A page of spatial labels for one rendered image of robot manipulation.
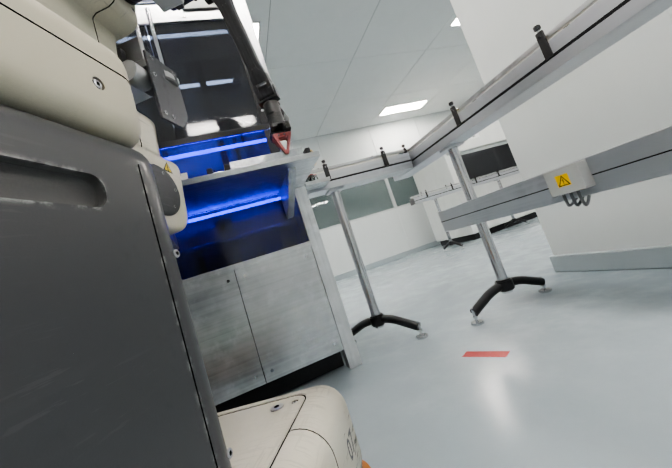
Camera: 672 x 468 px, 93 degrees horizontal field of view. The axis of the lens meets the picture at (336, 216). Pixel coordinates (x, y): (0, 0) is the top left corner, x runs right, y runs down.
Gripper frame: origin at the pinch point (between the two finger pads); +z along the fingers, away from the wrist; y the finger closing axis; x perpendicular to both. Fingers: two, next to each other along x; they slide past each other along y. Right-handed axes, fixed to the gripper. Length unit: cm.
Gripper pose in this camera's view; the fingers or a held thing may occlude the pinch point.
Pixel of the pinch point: (286, 151)
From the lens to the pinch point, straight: 117.4
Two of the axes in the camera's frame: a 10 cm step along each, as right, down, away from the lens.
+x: -9.1, 2.7, -3.0
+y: -2.3, 2.6, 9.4
